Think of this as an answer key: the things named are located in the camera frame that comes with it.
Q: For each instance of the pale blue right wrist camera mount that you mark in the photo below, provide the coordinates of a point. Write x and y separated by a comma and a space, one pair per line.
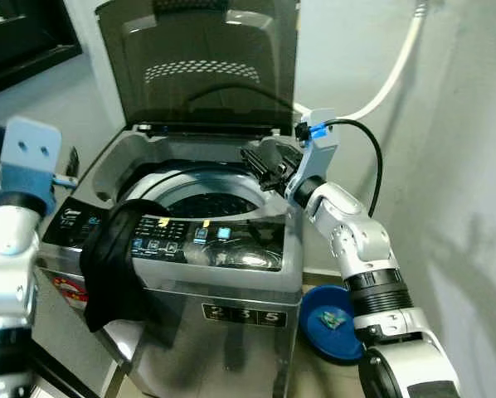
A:
318, 153

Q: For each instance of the pale blue wrist camera mount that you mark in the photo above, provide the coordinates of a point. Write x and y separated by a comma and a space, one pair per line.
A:
318, 153
28, 157

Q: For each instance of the dark window frame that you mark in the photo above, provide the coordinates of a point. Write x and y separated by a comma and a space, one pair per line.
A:
20, 37

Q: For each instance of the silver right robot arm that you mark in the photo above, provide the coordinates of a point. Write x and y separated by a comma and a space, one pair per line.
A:
368, 249

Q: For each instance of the silver top-load washing machine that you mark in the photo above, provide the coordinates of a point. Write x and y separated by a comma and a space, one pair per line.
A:
231, 332

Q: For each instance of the black garment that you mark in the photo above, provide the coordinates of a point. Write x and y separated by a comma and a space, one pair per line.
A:
115, 265

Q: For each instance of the small green white item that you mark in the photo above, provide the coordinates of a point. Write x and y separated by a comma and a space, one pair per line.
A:
328, 318

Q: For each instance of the pale blue left wrist camera mount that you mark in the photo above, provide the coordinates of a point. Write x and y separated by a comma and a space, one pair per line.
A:
28, 157

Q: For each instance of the dark transparent washer lid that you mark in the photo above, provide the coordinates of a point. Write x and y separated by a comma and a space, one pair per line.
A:
202, 50

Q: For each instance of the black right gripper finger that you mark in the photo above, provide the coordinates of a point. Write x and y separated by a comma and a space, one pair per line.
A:
256, 157
274, 180

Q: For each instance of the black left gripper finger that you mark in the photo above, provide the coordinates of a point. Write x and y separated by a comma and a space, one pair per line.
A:
72, 162

